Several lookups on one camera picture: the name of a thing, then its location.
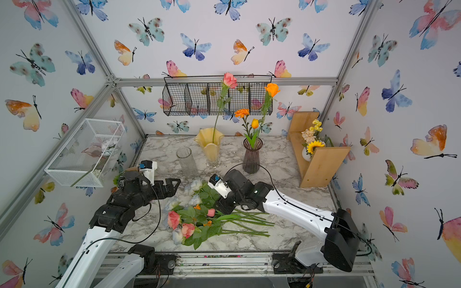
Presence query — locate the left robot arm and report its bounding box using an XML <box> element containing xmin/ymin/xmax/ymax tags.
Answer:
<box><xmin>57</xmin><ymin>169</ymin><xmax>181</xmax><ymax>288</ymax></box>

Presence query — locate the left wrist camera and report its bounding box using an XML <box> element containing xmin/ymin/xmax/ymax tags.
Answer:
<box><xmin>139</xmin><ymin>160</ymin><xmax>157</xmax><ymax>186</ymax></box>

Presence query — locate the pink rose lower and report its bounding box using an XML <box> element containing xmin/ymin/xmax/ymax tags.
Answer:
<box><xmin>181</xmin><ymin>223</ymin><xmax>196</xmax><ymax>239</ymax></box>

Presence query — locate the white blue rose upper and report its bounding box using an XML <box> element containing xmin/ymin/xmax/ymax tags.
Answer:
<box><xmin>184</xmin><ymin>179</ymin><xmax>202</xmax><ymax>195</ymax></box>

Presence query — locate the pink rose middle left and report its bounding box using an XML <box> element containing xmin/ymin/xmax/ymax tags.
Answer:
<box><xmin>168</xmin><ymin>211</ymin><xmax>181</xmax><ymax>230</ymax></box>

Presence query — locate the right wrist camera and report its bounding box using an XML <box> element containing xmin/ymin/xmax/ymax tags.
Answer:
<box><xmin>208</xmin><ymin>174</ymin><xmax>232</xmax><ymax>199</ymax></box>

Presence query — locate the clear glass vase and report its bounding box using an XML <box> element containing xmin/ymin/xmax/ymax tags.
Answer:
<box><xmin>176</xmin><ymin>147</ymin><xmax>198</xmax><ymax>179</ymax></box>

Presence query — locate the sunflower bouquet in white vase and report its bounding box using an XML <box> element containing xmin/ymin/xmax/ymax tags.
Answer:
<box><xmin>301</xmin><ymin>120</ymin><xmax>333</xmax><ymax>162</ymax></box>

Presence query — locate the aluminium front rail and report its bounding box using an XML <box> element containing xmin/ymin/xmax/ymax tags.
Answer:
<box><xmin>93</xmin><ymin>251</ymin><xmax>375</xmax><ymax>278</ymax></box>

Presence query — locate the orange marigold flower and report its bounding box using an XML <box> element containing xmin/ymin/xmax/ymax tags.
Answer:
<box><xmin>235</xmin><ymin>109</ymin><xmax>255</xmax><ymax>148</ymax></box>

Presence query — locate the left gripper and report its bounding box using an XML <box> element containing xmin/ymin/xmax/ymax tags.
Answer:
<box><xmin>130</xmin><ymin>177</ymin><xmax>181</xmax><ymax>211</ymax></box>

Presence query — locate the yellow ruffled glass vase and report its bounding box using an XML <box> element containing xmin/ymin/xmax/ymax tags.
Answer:
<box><xmin>194</xmin><ymin>128</ymin><xmax>224</xmax><ymax>168</ymax></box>

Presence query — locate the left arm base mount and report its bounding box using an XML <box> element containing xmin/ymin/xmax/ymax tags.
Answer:
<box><xmin>128</xmin><ymin>244</ymin><xmax>178</xmax><ymax>276</ymax></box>

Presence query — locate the white mesh wall box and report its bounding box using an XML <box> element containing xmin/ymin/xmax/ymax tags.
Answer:
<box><xmin>44</xmin><ymin>118</ymin><xmax>126</xmax><ymax>188</ymax></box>

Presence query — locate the green succulent in pink pot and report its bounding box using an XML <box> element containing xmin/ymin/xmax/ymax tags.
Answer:
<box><xmin>110</xmin><ymin>167</ymin><xmax>139</xmax><ymax>193</ymax></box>

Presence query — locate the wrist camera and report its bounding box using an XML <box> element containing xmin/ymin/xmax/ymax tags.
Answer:
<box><xmin>208</xmin><ymin>174</ymin><xmax>232</xmax><ymax>199</ymax></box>
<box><xmin>139</xmin><ymin>160</ymin><xmax>157</xmax><ymax>186</ymax></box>

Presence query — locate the wooden wall shelf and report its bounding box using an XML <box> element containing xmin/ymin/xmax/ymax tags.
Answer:
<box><xmin>287</xmin><ymin>112</ymin><xmax>351</xmax><ymax>188</ymax></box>

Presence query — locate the pink rose tall stem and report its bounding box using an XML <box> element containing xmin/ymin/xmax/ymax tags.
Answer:
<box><xmin>211</xmin><ymin>72</ymin><xmax>238</xmax><ymax>144</ymax></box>

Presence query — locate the orange rose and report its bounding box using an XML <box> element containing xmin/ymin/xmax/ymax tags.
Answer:
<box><xmin>256</xmin><ymin>83</ymin><xmax>280</xmax><ymax>136</ymax></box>

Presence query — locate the orange yellow tulip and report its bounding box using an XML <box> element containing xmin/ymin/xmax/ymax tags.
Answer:
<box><xmin>249</xmin><ymin>119</ymin><xmax>259</xmax><ymax>149</ymax></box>

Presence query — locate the white blue rose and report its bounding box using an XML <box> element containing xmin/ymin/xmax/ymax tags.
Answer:
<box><xmin>188</xmin><ymin>194</ymin><xmax>202</xmax><ymax>207</ymax></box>
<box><xmin>172</xmin><ymin>228</ymin><xmax>184</xmax><ymax>246</ymax></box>
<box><xmin>184</xmin><ymin>179</ymin><xmax>202</xmax><ymax>195</ymax></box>

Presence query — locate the white blue rose middle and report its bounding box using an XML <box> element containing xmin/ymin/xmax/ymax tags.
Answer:
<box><xmin>188</xmin><ymin>194</ymin><xmax>202</xmax><ymax>207</ymax></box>

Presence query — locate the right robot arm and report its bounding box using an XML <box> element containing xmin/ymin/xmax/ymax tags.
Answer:
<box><xmin>208</xmin><ymin>169</ymin><xmax>361</xmax><ymax>272</ymax></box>

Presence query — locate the small pink rosebud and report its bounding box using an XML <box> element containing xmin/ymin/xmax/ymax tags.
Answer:
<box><xmin>206</xmin><ymin>208</ymin><xmax>216</xmax><ymax>217</ymax></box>

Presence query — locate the black wire wall basket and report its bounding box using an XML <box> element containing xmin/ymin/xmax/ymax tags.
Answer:
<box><xmin>162</xmin><ymin>74</ymin><xmax>273</xmax><ymax>116</ymax></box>

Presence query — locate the purple ribbed glass vase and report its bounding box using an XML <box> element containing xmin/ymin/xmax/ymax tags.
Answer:
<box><xmin>243</xmin><ymin>138</ymin><xmax>264</xmax><ymax>174</ymax></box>

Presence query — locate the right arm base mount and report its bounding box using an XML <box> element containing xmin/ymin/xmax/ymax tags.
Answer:
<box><xmin>271</xmin><ymin>241</ymin><xmax>324</xmax><ymax>275</ymax></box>

